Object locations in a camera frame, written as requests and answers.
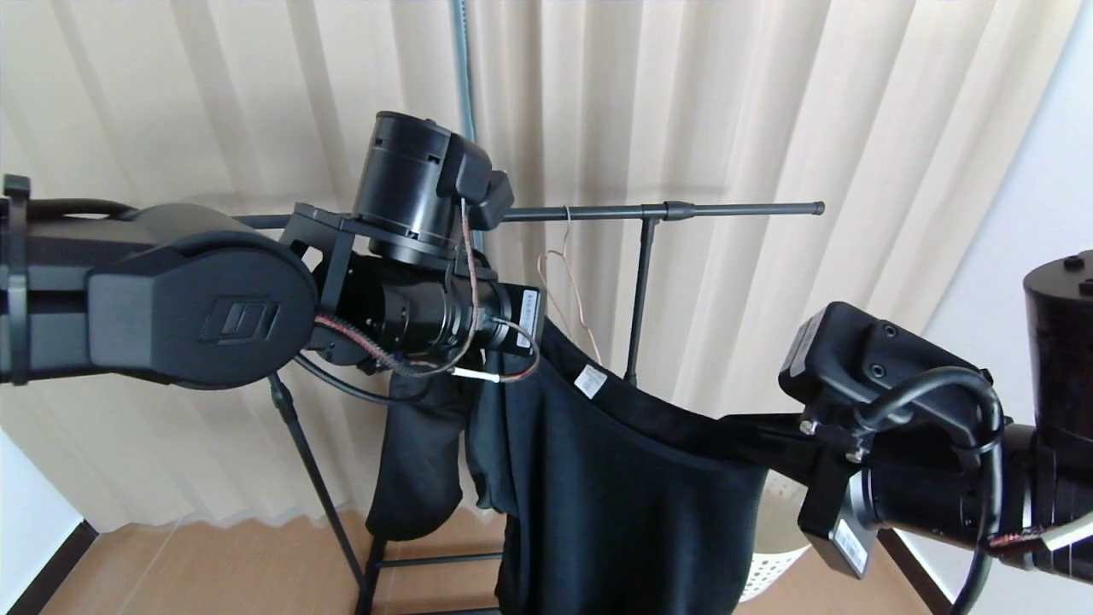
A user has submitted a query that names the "beige curtain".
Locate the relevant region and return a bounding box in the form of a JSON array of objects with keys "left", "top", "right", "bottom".
[{"left": 0, "top": 0, "right": 1085, "bottom": 535}]

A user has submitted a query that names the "black clothes rack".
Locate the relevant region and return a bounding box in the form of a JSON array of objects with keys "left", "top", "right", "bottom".
[{"left": 231, "top": 201, "right": 827, "bottom": 615}]

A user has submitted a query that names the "black cable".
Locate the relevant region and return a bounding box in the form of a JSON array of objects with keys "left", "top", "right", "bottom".
[
  {"left": 854, "top": 366, "right": 1007, "bottom": 615},
  {"left": 293, "top": 352, "right": 432, "bottom": 407}
]

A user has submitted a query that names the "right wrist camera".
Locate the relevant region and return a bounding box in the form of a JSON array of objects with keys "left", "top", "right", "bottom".
[{"left": 779, "top": 302, "right": 996, "bottom": 466}]

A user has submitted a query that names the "white laundry basket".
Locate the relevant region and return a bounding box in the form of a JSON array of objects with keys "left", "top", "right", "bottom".
[{"left": 739, "top": 474, "right": 810, "bottom": 604}]

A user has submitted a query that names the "black garment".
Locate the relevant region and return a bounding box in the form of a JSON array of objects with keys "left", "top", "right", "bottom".
[{"left": 465, "top": 320, "right": 825, "bottom": 615}]

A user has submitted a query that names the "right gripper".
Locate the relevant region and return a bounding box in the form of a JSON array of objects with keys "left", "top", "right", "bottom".
[{"left": 798, "top": 425, "right": 1038, "bottom": 580}]

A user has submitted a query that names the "pink clothes hanger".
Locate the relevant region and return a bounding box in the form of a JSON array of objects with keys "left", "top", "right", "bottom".
[{"left": 536, "top": 205, "right": 604, "bottom": 366}]

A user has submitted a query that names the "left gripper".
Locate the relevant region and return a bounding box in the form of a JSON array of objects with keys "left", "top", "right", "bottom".
[{"left": 342, "top": 256, "right": 545, "bottom": 364}]

